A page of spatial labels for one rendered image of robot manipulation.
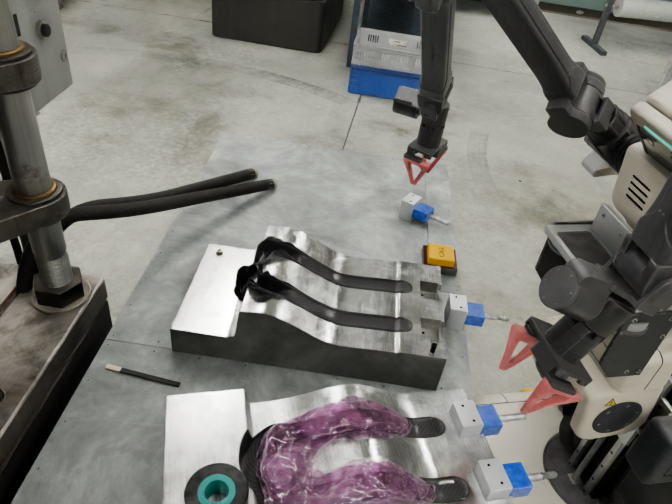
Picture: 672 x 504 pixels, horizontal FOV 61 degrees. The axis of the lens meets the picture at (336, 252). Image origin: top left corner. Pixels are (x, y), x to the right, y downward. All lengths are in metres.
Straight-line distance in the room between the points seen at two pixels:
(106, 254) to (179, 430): 1.84
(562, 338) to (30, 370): 0.89
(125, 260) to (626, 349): 2.04
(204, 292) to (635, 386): 0.85
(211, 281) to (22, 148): 0.41
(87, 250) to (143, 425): 1.74
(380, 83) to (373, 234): 2.88
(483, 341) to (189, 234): 1.40
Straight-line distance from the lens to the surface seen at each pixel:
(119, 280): 2.52
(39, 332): 1.23
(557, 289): 0.76
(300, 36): 4.97
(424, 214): 1.48
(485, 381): 2.26
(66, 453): 1.03
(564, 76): 1.11
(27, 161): 1.09
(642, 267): 0.79
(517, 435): 1.79
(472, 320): 1.22
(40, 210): 1.11
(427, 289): 1.20
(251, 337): 1.04
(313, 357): 1.06
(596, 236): 1.20
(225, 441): 0.87
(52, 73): 1.39
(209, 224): 1.42
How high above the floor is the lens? 1.64
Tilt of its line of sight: 38 degrees down
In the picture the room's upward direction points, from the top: 8 degrees clockwise
